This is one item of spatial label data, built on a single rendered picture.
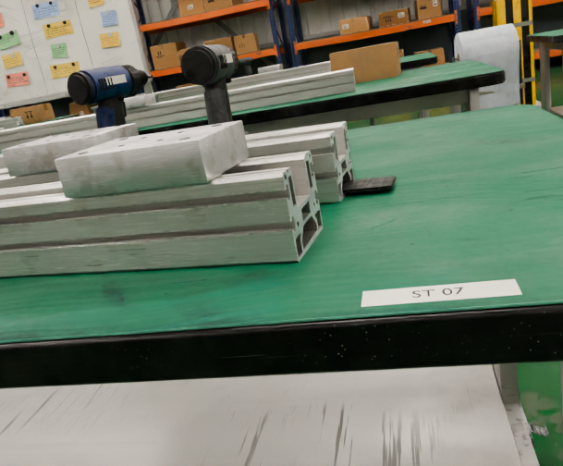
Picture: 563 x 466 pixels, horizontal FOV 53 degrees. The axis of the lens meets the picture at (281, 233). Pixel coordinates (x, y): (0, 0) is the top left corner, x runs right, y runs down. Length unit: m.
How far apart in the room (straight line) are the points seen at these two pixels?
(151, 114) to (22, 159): 1.60
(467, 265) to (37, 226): 0.43
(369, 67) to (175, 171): 2.22
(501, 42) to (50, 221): 3.88
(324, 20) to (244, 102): 8.94
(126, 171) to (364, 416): 0.85
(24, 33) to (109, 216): 3.66
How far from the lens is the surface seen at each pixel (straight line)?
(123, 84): 1.11
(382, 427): 1.22
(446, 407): 1.26
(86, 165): 0.58
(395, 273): 0.47
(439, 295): 0.42
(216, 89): 0.94
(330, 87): 2.27
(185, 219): 0.54
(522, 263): 0.47
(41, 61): 4.17
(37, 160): 0.87
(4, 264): 0.70
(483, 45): 4.26
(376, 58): 2.70
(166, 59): 11.05
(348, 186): 0.73
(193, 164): 0.52
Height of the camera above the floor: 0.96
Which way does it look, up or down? 17 degrees down
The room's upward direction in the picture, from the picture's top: 11 degrees counter-clockwise
